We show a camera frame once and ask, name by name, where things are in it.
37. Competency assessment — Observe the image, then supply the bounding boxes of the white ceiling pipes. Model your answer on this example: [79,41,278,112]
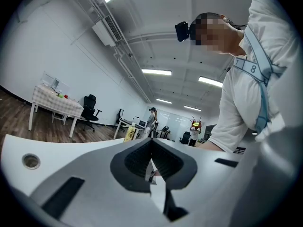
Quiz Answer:
[67,0,152,104]

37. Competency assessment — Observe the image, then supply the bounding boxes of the yellow floor sign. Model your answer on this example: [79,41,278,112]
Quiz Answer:
[123,125,137,143]

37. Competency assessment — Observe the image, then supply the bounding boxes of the person's white shirt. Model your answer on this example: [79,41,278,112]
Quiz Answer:
[208,0,300,154]

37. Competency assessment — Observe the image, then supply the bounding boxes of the clear plastic box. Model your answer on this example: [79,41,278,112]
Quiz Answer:
[40,71,71,95]

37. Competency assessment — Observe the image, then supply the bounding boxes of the white office desk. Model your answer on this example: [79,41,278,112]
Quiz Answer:
[113,118,145,141]

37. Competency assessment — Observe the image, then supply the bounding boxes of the checkered tablecloth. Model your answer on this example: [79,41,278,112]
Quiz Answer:
[31,84,85,118]

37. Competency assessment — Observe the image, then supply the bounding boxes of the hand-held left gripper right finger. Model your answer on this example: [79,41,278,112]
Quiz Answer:
[151,138,247,227]

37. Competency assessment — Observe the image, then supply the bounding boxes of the black head-mounted camera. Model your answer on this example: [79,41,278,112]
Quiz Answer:
[174,21,191,43]

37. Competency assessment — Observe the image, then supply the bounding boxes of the red and yellow device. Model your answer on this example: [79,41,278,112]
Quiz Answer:
[190,116,203,130]

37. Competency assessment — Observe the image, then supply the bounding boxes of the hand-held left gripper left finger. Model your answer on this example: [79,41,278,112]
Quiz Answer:
[30,138,171,227]

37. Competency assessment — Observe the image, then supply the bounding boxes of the white wall air conditioner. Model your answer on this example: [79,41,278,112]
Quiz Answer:
[91,15,124,48]

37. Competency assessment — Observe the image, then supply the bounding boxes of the white-legged table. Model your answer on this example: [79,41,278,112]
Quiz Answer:
[28,102,78,139]

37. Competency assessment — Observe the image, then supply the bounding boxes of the round metal cable grommet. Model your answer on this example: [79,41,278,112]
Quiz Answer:
[21,153,41,170]

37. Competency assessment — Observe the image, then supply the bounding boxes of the person's head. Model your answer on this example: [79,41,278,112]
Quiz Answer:
[190,12,249,57]

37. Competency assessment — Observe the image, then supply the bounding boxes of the white stool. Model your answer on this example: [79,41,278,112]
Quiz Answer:
[51,111,69,127]

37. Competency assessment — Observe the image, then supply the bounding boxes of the light blue harness strap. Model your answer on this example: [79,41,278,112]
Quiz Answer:
[232,29,287,135]

